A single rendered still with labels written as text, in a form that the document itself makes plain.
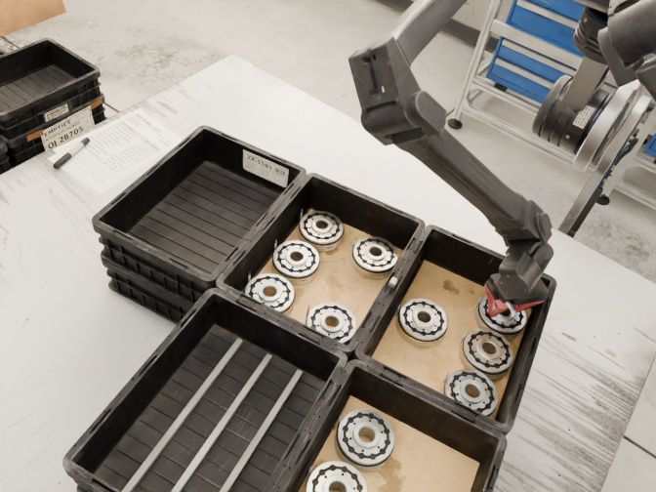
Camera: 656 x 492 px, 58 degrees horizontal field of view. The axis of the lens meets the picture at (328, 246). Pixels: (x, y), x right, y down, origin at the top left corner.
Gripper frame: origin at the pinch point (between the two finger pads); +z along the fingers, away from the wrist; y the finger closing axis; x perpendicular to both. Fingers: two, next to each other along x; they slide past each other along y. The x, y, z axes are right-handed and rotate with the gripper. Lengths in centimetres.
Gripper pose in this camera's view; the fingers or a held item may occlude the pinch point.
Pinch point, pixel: (504, 309)
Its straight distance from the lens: 132.0
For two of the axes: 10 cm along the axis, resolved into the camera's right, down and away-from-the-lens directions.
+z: -1.1, 6.7, 7.3
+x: -2.8, -7.3, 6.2
